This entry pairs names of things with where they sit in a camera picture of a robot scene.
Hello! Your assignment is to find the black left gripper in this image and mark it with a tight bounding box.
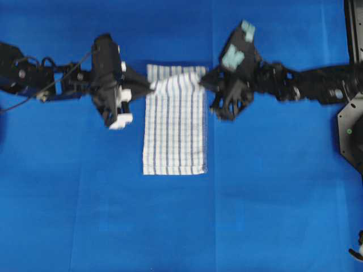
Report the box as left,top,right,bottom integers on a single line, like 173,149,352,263
91,33,154,130

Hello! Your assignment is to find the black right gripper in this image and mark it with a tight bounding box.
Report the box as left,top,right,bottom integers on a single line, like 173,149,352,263
199,20,261,121

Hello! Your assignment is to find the white blue striped towel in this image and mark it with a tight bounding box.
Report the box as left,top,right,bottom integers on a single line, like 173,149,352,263
142,64,208,175

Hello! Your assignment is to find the blue table cloth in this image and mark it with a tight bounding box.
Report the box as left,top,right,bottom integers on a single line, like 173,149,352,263
1,1,362,271

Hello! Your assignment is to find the black white clamp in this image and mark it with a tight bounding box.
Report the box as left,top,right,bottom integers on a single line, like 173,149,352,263
348,230,363,262

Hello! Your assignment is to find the black camera cable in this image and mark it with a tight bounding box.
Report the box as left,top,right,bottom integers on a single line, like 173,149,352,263
0,48,97,114

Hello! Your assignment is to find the black table edge rail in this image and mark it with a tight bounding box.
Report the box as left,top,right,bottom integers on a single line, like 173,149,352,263
344,0,362,63

